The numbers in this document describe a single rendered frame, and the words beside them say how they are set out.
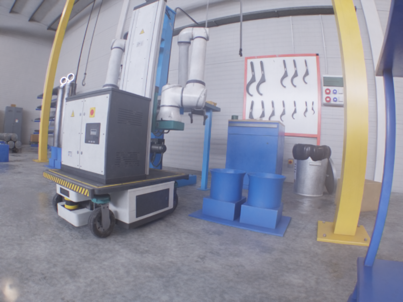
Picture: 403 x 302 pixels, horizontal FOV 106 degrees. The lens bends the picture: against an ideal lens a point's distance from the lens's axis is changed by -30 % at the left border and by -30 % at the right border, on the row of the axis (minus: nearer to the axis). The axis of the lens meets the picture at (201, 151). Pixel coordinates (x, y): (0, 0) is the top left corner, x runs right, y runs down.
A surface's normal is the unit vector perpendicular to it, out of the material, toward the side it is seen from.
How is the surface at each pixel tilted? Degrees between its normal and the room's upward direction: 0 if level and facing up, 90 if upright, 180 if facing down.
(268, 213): 90
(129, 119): 90
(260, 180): 116
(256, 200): 90
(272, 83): 90
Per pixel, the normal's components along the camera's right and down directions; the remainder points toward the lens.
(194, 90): -0.04, -0.14
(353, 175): -0.50, -0.01
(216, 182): -0.75, -0.03
